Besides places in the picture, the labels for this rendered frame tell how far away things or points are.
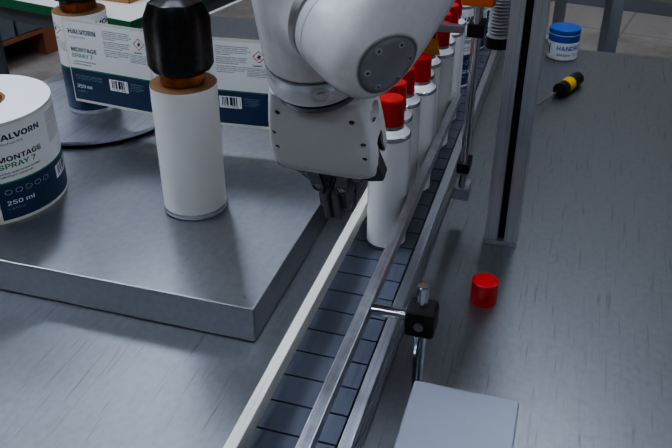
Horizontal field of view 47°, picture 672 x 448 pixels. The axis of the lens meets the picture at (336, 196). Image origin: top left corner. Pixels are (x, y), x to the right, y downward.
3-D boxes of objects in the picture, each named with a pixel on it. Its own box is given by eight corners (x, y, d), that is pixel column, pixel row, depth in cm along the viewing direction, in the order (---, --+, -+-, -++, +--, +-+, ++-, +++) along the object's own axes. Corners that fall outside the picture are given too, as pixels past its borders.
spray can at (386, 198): (374, 227, 106) (378, 86, 96) (410, 235, 104) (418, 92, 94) (360, 246, 102) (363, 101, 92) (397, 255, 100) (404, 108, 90)
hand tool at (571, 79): (570, 82, 166) (572, 69, 164) (583, 85, 164) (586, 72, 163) (526, 111, 152) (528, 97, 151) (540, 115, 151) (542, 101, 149)
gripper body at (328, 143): (387, 48, 66) (392, 140, 75) (275, 36, 69) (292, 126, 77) (364, 108, 62) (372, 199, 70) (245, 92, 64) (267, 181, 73)
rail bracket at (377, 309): (366, 388, 86) (369, 266, 78) (431, 402, 84) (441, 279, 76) (358, 409, 83) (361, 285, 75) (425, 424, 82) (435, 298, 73)
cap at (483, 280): (465, 301, 100) (467, 280, 98) (477, 288, 102) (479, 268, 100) (489, 311, 98) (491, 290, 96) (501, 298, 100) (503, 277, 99)
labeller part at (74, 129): (70, 72, 157) (69, 66, 156) (210, 89, 149) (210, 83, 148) (-36, 135, 131) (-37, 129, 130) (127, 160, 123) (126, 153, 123)
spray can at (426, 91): (402, 175, 119) (408, 47, 108) (434, 183, 117) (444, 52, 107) (389, 191, 115) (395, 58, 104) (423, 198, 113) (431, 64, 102)
